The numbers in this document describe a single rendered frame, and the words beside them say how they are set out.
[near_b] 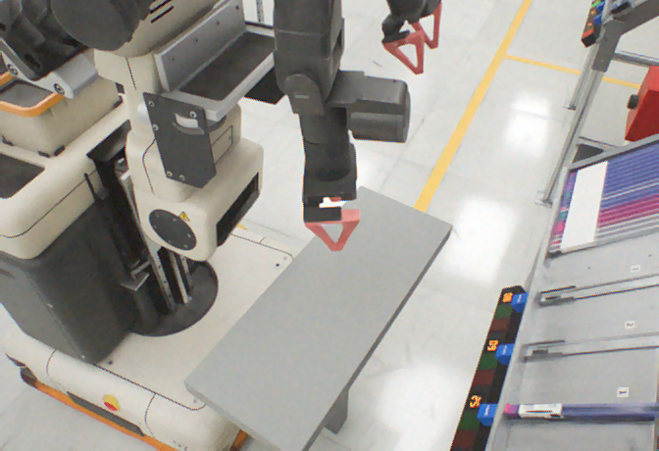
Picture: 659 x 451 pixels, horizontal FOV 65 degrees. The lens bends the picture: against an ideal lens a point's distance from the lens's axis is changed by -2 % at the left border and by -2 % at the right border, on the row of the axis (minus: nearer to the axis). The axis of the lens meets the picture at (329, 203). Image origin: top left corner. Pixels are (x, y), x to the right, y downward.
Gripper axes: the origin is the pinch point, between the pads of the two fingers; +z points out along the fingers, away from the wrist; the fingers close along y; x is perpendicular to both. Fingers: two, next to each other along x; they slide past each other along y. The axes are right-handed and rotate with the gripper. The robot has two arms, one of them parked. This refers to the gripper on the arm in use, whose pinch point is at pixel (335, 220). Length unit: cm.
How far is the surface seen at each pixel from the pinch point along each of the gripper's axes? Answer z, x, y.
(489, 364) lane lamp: 29.5, -22.7, -5.5
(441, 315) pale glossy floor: 93, -26, 52
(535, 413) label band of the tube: 20.2, -25.0, -18.7
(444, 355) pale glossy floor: 94, -25, 37
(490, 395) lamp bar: 29.2, -21.6, -11.1
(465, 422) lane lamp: 30.3, -17.1, -14.7
